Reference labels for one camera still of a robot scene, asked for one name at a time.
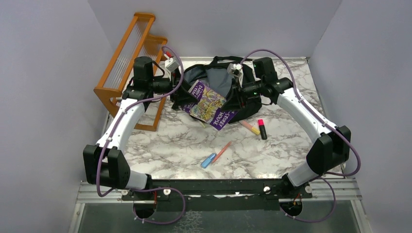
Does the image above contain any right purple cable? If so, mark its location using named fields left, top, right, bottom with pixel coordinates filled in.
left=240, top=49, right=362, bottom=223

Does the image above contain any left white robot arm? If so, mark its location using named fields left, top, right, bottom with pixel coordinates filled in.
left=83, top=56, right=183, bottom=200

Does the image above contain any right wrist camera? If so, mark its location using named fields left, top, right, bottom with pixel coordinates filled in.
left=227, top=63, right=243, bottom=84

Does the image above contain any orange pen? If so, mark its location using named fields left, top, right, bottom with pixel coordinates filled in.
left=212, top=141, right=232, bottom=163

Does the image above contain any purple treehouse book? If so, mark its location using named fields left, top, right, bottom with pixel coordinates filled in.
left=181, top=80, right=238, bottom=131

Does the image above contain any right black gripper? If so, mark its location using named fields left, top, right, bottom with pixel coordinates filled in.
left=221, top=78, right=264, bottom=111

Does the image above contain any blue glue stick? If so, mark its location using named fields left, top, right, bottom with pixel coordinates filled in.
left=201, top=153, right=217, bottom=168

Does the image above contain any black backpack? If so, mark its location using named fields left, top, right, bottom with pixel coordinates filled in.
left=178, top=56, right=262, bottom=124

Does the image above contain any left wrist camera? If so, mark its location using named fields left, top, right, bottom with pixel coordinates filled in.
left=164, top=57, right=180, bottom=73

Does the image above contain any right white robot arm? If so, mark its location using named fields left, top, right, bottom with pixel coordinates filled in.
left=222, top=57, right=351, bottom=198

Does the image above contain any orange wooden rack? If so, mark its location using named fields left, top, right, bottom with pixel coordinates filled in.
left=94, top=12, right=168, bottom=117

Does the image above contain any peach yellow highlighter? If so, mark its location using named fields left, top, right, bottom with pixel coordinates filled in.
left=239, top=120, right=260, bottom=135

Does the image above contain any black pink highlighter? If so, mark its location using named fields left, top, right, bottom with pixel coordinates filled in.
left=257, top=119, right=268, bottom=140

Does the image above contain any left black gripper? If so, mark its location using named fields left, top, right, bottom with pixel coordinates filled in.
left=148, top=67, right=199, bottom=105

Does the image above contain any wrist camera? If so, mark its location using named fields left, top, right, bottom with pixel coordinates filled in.
left=164, top=57, right=180, bottom=73
left=227, top=63, right=243, bottom=84

